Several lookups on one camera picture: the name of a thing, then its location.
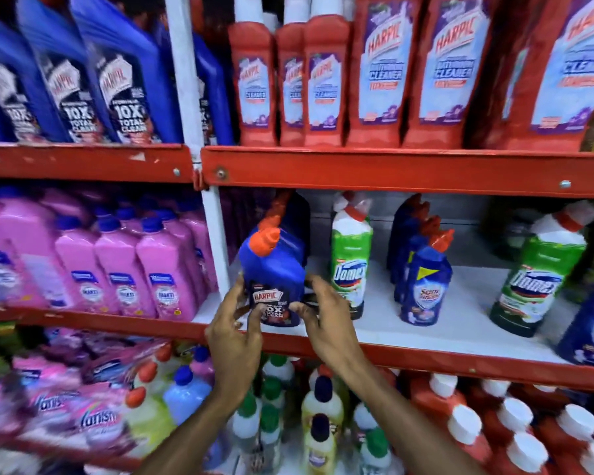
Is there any person's left hand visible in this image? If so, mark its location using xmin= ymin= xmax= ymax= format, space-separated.
xmin=204 ymin=274 xmax=268 ymax=397

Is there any person's right hand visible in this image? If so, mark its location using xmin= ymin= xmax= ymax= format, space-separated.
xmin=288 ymin=274 xmax=365 ymax=379

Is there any person's right forearm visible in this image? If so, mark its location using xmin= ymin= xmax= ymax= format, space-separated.
xmin=334 ymin=363 xmax=476 ymax=475

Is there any person's left forearm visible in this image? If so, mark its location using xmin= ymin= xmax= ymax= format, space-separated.
xmin=136 ymin=386 xmax=258 ymax=475

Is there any pink bottle blue cap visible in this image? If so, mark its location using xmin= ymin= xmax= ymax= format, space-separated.
xmin=189 ymin=345 xmax=216 ymax=384

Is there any green toilet cleaner bottle white top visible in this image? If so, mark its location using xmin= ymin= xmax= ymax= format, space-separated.
xmin=332 ymin=191 xmax=372 ymax=214
xmin=490 ymin=200 xmax=594 ymax=338
xmin=331 ymin=204 xmax=374 ymax=320

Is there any yellow bottle dark blue cap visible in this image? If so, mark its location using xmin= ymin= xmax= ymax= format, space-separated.
xmin=303 ymin=413 xmax=338 ymax=475
xmin=301 ymin=375 xmax=346 ymax=431

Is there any group of white bottles green caps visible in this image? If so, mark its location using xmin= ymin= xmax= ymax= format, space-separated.
xmin=230 ymin=353 xmax=407 ymax=475

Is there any light blue bottle blue cap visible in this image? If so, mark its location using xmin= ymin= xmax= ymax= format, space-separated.
xmin=162 ymin=365 xmax=214 ymax=426

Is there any dark blue bottle orange cap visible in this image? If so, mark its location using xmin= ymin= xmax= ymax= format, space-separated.
xmin=387 ymin=194 xmax=424 ymax=270
xmin=389 ymin=203 xmax=431 ymax=285
xmin=556 ymin=273 xmax=594 ymax=368
xmin=401 ymin=229 xmax=455 ymax=326
xmin=394 ymin=216 xmax=442 ymax=303

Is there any red metal shelf beam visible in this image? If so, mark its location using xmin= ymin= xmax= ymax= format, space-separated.
xmin=0 ymin=142 xmax=195 ymax=184
xmin=200 ymin=145 xmax=594 ymax=200
xmin=0 ymin=302 xmax=594 ymax=394

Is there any yellow-green bottle orange cap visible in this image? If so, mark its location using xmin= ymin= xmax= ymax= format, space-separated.
xmin=124 ymin=361 xmax=176 ymax=458

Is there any row of pink bottles blue caps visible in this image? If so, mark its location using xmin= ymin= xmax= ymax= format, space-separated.
xmin=0 ymin=185 xmax=218 ymax=323

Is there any white shelf board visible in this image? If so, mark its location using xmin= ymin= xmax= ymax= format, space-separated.
xmin=192 ymin=254 xmax=577 ymax=365

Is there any pile of pink detergent pouches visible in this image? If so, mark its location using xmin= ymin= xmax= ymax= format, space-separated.
xmin=0 ymin=326 xmax=171 ymax=456

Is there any dark green bottle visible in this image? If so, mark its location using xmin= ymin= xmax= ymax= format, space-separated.
xmin=481 ymin=197 xmax=543 ymax=263

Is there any group of red bottles white caps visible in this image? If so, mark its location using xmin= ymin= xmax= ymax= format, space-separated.
xmin=391 ymin=370 xmax=594 ymax=475

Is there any small red cleaner bottle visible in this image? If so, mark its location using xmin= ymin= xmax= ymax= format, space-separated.
xmin=304 ymin=0 xmax=352 ymax=147
xmin=228 ymin=0 xmax=278 ymax=147
xmin=276 ymin=0 xmax=310 ymax=147

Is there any large blue cleaner bottle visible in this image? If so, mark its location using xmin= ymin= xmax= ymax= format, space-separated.
xmin=69 ymin=0 xmax=184 ymax=145
xmin=0 ymin=10 xmax=65 ymax=144
xmin=192 ymin=32 xmax=236 ymax=146
xmin=16 ymin=0 xmax=112 ymax=144

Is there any large red cleaner bottle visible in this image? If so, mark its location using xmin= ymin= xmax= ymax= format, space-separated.
xmin=403 ymin=0 xmax=496 ymax=149
xmin=346 ymin=0 xmax=424 ymax=148
xmin=468 ymin=0 xmax=540 ymax=150
xmin=485 ymin=0 xmax=594 ymax=153

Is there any white shelf upright post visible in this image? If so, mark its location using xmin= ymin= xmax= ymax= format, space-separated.
xmin=163 ymin=0 xmax=231 ymax=296

